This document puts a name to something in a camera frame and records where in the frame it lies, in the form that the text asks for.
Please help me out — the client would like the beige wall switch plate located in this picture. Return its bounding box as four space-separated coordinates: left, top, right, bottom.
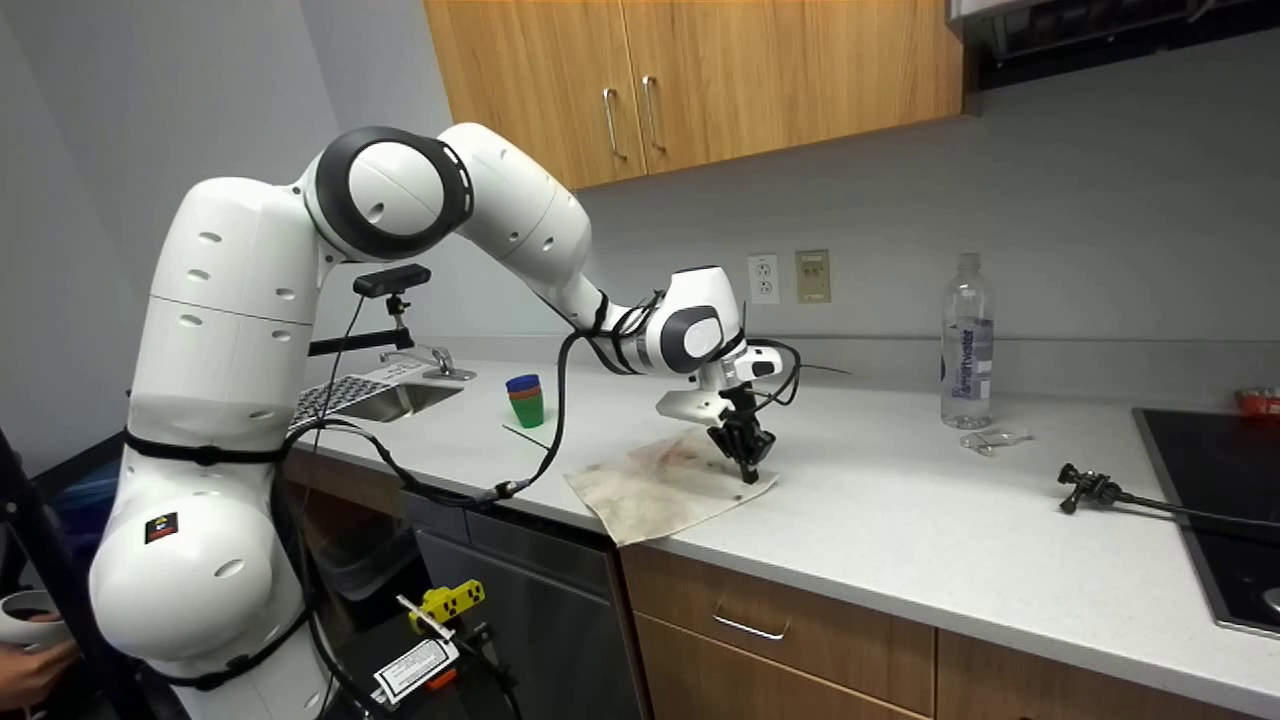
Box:
795 247 833 303

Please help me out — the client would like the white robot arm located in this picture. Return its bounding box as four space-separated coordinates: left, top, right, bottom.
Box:
87 125 787 720

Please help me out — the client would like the person hand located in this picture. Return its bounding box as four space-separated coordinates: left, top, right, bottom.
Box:
0 642 78 714

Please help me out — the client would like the silver drawer handle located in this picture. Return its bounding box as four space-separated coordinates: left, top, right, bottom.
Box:
710 612 787 645

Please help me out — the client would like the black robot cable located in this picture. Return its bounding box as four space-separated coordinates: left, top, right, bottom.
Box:
273 296 808 504

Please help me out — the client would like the yellow black tool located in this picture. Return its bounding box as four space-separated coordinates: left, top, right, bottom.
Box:
401 579 488 631

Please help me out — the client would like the white wall outlet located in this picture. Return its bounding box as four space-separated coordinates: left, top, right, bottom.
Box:
747 258 781 303

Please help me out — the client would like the clear plastic water bottle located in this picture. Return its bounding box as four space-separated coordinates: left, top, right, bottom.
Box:
938 251 996 430

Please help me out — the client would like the white red device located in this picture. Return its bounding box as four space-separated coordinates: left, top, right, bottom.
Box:
372 642 458 710

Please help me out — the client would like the black clamp tool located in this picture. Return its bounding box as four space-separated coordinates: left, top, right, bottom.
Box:
1055 464 1254 530

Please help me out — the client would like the metal sink basin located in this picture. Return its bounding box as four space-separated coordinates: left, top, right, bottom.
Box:
295 378 451 425

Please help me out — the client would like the stainless dishwasher front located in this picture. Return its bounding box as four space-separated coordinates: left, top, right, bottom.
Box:
407 497 648 720

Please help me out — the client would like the left cabinet handle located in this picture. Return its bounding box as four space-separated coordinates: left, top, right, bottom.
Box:
601 84 629 166

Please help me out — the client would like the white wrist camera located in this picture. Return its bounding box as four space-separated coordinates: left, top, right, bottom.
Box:
656 388 728 425

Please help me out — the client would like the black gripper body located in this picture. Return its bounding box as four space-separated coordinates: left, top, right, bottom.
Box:
709 385 776 464

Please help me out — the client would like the red object at edge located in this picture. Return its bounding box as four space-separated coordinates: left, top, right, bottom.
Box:
1237 388 1280 419

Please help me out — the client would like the right cabinet handle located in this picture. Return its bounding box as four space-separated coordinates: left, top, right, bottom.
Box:
639 72 668 155

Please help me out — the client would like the cabinet handle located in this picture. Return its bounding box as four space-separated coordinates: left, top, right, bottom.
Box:
601 84 629 166
639 72 668 155

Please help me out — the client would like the black range hood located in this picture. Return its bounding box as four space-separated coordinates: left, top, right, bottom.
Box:
949 0 1280 89

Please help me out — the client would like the upper wooden cabinet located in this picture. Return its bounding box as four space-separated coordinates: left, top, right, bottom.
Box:
424 0 964 189

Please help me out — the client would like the black camera on stand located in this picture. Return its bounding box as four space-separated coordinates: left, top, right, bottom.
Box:
302 259 434 366

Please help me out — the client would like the cream stained towel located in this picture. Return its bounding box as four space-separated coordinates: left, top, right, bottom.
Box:
569 431 776 547

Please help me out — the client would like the black induction cooktop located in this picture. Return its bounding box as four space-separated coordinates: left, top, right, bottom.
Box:
1136 409 1280 636

